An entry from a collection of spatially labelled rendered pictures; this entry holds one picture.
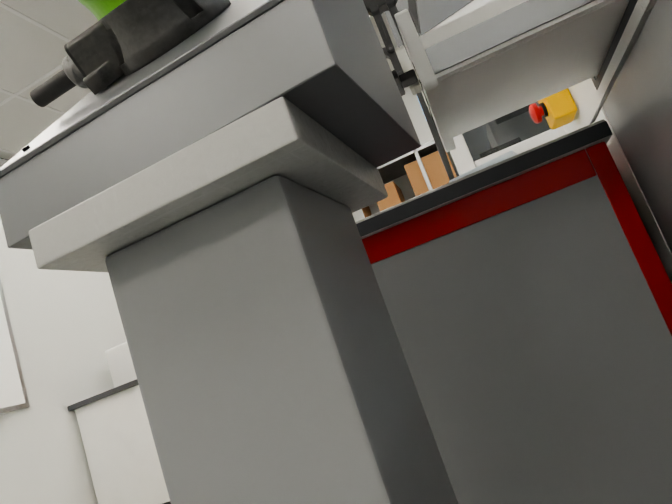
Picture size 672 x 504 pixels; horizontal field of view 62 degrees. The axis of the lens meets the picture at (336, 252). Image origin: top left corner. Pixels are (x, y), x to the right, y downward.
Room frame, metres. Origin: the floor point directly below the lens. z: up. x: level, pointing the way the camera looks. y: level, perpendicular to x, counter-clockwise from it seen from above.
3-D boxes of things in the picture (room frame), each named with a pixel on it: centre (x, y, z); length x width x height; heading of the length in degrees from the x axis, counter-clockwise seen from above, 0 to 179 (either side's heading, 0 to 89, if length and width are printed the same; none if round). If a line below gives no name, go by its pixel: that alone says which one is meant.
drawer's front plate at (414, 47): (0.77, -0.21, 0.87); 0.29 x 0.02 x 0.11; 167
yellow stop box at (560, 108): (1.04, -0.49, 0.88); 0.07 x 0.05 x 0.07; 167
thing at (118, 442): (4.32, 1.59, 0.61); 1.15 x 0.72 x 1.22; 163
